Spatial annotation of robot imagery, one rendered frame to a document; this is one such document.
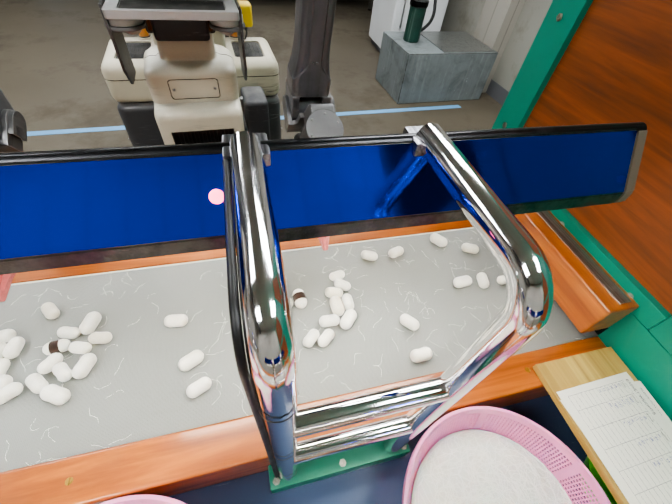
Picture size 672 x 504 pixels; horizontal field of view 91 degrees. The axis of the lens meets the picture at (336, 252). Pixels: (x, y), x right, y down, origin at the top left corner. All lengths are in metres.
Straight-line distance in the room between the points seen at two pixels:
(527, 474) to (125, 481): 0.52
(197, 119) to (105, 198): 0.75
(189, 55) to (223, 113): 0.15
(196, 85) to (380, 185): 0.80
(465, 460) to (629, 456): 0.21
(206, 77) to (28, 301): 0.63
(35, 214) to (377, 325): 0.47
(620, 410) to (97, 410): 0.74
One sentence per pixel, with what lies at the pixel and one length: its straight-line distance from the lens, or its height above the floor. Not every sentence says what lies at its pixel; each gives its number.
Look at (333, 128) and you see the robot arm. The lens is 0.52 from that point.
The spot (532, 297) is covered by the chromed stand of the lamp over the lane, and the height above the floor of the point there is 1.11.
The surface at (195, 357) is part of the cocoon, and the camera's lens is 0.55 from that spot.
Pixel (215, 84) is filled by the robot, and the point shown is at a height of 0.85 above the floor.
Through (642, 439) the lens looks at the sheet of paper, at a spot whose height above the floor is 0.78.
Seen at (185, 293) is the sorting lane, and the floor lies 0.74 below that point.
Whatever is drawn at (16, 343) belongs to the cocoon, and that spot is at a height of 0.76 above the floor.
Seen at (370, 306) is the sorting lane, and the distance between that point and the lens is 0.61.
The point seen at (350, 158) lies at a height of 1.10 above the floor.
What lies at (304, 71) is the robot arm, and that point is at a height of 1.05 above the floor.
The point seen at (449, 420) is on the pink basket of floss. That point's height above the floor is 0.76.
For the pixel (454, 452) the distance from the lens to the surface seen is 0.57.
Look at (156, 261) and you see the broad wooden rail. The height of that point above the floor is 0.75.
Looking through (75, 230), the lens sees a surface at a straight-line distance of 0.29.
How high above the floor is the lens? 1.25
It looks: 49 degrees down
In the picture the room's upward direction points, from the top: 8 degrees clockwise
